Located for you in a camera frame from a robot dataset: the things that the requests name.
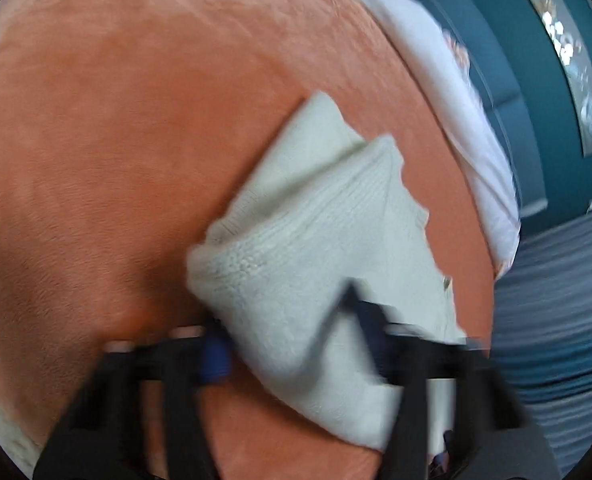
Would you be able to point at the grey striped rug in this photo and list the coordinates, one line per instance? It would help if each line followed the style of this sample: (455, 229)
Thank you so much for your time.
(556, 320)

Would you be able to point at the white knitted sweater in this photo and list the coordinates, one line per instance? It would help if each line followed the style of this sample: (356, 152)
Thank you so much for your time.
(321, 270)

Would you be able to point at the teal wardrobe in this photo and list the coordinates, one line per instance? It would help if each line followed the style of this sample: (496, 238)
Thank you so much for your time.
(506, 75)

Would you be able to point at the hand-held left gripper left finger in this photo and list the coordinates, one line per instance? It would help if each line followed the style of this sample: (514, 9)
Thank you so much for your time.
(214, 359)

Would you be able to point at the silver patterned wall panel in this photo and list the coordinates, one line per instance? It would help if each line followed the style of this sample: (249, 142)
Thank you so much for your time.
(571, 65)

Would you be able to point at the orange plush blanket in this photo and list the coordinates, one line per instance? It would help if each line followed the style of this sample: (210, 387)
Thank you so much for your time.
(125, 150)

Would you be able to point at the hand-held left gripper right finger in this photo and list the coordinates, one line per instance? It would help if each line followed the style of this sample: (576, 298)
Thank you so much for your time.
(371, 325)

